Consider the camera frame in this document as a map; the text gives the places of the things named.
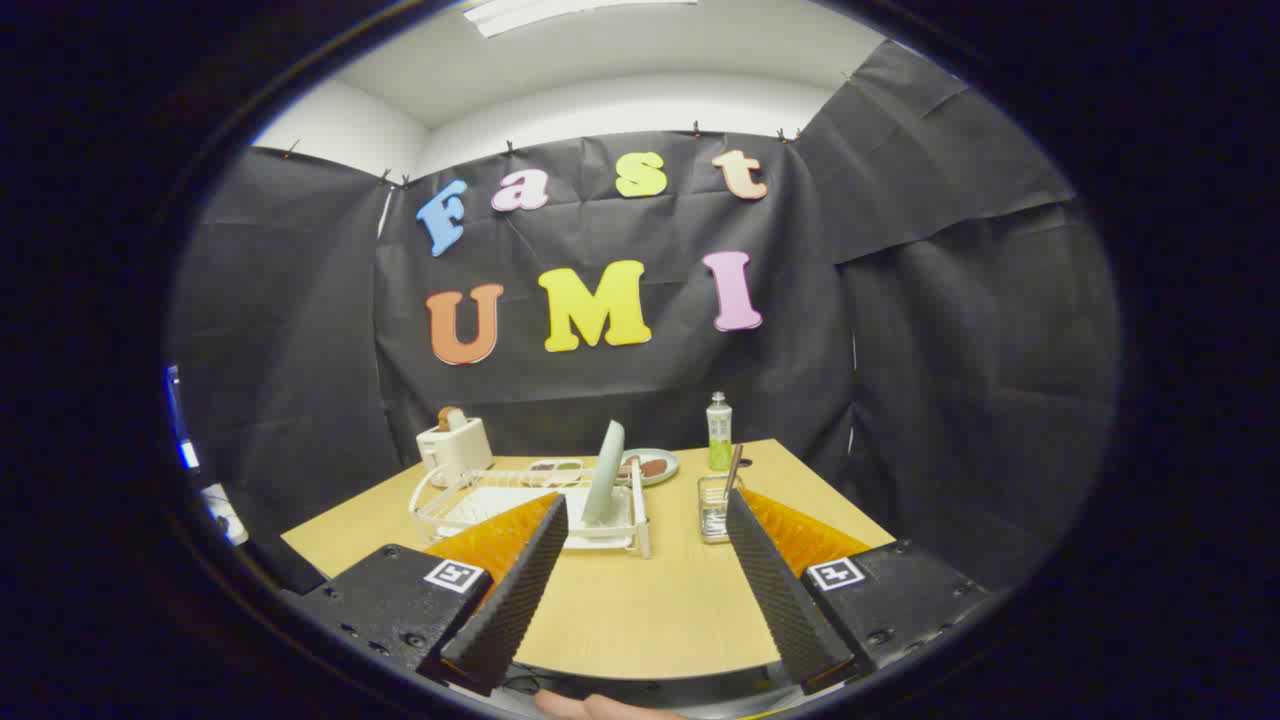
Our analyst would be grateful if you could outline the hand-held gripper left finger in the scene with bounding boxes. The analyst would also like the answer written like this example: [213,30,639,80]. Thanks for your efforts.
[290,490,569,698]

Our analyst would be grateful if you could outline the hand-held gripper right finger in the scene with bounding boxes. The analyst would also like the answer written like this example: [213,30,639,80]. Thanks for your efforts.
[725,487,991,696]

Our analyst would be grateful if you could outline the white wire dish rack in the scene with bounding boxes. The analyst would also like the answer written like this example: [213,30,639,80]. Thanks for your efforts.
[408,458,653,559]

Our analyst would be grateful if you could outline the clear wire cutlery basket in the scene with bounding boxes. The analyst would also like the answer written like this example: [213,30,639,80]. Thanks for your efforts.
[697,475,743,544]

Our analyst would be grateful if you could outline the metal spoon with brown handle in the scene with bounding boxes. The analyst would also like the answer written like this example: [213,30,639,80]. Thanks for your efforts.
[712,443,744,536]

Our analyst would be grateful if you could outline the light green plate with meat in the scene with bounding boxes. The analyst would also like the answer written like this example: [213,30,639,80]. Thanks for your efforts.
[618,448,681,487]

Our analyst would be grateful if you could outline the white toaster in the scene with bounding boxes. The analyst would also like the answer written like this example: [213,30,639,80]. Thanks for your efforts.
[416,416,494,488]

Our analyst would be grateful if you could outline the green drink bottle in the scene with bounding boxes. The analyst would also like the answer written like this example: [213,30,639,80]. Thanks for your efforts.
[706,391,734,472]

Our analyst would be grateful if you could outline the black backdrop cloth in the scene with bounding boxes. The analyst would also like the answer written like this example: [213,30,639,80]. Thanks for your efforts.
[165,40,1121,601]

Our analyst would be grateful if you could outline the ceiling light panel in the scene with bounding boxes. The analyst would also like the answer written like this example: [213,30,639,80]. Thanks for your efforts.
[463,0,699,39]

